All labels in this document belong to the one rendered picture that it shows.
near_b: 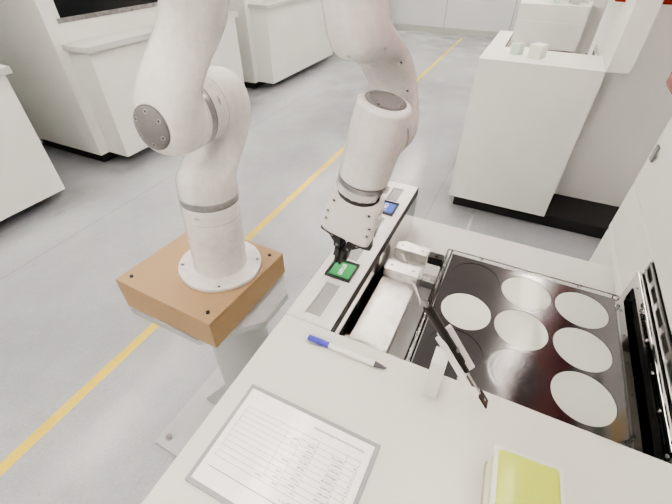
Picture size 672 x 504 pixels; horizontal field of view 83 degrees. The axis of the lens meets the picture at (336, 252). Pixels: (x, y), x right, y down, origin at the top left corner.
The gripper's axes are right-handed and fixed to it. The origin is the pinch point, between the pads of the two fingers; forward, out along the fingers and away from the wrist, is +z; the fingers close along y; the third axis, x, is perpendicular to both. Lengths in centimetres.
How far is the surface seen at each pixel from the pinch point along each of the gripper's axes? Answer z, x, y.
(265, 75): 139, -354, 243
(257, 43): 107, -354, 256
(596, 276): 7, -40, -57
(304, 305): 5.2, 11.9, 1.1
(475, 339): 4.6, 0.7, -30.5
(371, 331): 10.5, 6.1, -12.1
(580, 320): 1, -13, -48
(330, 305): 4.2, 9.8, -3.2
